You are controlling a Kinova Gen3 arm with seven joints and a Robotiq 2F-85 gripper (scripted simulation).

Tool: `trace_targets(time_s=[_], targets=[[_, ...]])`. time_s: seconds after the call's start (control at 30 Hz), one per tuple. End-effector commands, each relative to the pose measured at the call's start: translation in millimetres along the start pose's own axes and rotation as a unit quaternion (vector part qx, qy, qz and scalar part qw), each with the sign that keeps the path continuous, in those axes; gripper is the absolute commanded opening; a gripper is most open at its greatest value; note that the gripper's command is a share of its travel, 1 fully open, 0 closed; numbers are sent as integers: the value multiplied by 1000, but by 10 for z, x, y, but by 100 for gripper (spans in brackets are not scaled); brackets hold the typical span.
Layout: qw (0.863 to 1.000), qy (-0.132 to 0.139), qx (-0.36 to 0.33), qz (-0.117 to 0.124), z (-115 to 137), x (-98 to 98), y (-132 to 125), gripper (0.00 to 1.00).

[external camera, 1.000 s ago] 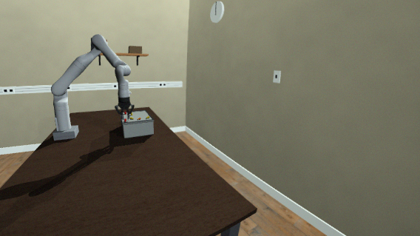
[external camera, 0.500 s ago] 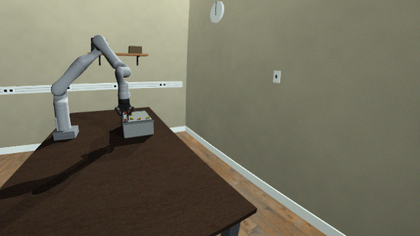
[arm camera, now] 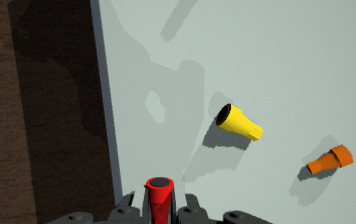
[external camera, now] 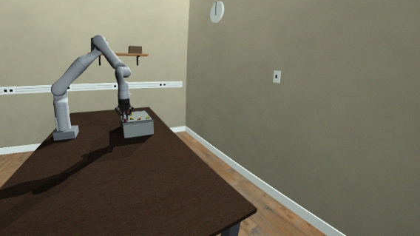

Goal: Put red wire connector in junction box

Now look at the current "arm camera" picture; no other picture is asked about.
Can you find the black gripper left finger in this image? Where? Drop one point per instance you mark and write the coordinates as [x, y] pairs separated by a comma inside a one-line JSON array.
[[136, 213]]

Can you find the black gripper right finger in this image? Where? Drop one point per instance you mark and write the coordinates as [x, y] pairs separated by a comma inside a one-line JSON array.
[[181, 213]]

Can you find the yellow wire connector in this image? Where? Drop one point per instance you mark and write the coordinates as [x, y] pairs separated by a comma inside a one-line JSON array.
[[230, 118]]

